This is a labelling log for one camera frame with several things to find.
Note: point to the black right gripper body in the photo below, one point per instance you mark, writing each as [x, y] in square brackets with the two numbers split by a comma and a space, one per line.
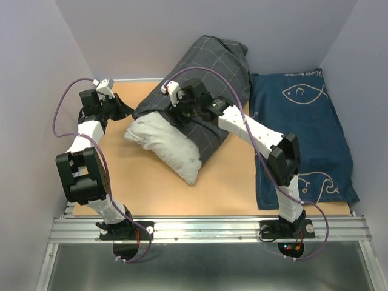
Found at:
[184, 111]

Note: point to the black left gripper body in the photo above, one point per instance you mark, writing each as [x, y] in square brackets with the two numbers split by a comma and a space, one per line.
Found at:
[108, 108]

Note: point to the white stained pillow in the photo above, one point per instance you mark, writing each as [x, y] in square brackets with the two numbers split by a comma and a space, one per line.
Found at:
[153, 132]

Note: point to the grey checked pillowcase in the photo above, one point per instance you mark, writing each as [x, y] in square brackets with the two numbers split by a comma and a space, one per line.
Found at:
[228, 58]

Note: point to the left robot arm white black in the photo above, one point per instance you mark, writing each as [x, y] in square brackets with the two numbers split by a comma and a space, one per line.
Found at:
[81, 171]

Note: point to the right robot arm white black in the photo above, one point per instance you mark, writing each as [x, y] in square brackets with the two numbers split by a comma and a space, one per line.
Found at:
[280, 152]

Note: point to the blue fish-print cushion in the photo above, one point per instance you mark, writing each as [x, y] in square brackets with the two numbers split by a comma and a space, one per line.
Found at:
[299, 103]

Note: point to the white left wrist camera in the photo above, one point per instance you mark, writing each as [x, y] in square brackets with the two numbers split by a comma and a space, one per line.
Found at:
[104, 87]

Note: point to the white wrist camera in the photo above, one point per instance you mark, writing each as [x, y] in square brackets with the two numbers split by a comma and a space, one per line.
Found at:
[104, 87]
[174, 91]

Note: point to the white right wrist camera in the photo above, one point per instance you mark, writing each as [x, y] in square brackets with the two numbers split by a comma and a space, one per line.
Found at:
[174, 91]

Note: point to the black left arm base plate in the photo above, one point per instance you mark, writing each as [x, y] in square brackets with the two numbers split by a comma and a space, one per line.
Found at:
[120, 232]

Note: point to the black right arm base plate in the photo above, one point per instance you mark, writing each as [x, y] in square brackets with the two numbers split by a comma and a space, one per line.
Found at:
[276, 229]

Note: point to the aluminium mounting rail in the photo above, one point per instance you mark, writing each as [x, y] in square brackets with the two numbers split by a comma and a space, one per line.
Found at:
[207, 229]

